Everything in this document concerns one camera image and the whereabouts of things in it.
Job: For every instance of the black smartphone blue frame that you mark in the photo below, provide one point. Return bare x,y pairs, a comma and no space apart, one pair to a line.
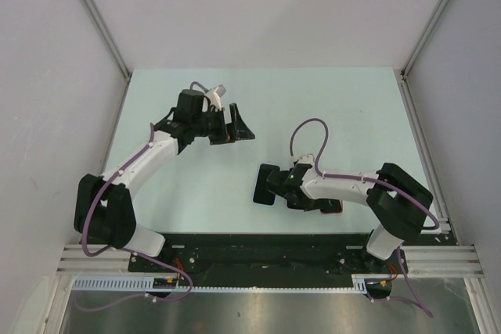
264,185

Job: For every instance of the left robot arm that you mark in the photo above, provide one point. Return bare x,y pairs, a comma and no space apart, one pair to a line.
104,208

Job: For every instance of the left aluminium frame post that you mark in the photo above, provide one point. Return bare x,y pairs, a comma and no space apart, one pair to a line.
102,29

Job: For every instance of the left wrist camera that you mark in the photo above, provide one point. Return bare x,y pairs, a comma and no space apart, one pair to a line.
215,95

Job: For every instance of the light blue phone case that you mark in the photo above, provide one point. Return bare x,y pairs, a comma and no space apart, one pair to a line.
265,186

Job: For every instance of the slotted cable duct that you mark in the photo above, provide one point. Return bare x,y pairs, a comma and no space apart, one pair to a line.
165,285

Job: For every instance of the right aluminium frame post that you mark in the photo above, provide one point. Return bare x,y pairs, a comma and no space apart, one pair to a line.
431,24

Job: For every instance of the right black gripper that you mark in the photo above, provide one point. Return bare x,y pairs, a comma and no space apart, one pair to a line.
317,204

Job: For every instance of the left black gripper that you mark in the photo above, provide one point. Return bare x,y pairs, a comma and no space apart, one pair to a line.
229,133

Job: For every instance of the pink phone case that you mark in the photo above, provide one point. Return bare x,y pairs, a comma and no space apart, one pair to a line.
332,206

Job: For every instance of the aluminium frame post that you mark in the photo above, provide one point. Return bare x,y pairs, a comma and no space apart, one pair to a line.
431,24
102,29

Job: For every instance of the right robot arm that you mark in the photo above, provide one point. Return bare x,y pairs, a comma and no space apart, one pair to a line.
399,202

